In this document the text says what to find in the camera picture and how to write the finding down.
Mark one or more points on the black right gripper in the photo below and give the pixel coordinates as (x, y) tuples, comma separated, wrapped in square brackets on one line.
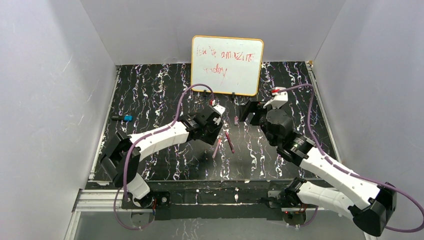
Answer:
[(250, 112)]

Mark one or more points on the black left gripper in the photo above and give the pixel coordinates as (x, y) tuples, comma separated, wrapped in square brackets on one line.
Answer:
[(214, 133)]

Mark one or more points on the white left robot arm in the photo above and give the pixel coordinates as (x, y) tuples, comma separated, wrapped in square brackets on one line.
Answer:
[(123, 153)]

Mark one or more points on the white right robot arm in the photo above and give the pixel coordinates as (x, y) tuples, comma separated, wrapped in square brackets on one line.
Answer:
[(368, 204)]

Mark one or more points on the dark pink pen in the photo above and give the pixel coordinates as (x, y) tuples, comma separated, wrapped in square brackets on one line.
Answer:
[(229, 142)]

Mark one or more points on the yellow framed whiteboard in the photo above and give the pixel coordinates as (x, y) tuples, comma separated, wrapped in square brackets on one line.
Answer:
[(226, 65)]

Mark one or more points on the blue capped black marker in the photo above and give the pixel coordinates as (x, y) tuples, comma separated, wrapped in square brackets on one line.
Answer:
[(125, 118)]

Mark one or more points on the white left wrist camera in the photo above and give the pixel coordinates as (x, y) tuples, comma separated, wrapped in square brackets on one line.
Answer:
[(217, 107)]

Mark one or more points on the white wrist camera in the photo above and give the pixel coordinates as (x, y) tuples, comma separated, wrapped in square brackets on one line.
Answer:
[(217, 107), (279, 97)]

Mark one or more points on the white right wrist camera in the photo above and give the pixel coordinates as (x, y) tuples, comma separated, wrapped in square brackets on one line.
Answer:
[(279, 97)]

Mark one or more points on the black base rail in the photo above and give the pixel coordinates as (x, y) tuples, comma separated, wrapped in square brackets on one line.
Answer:
[(218, 199)]

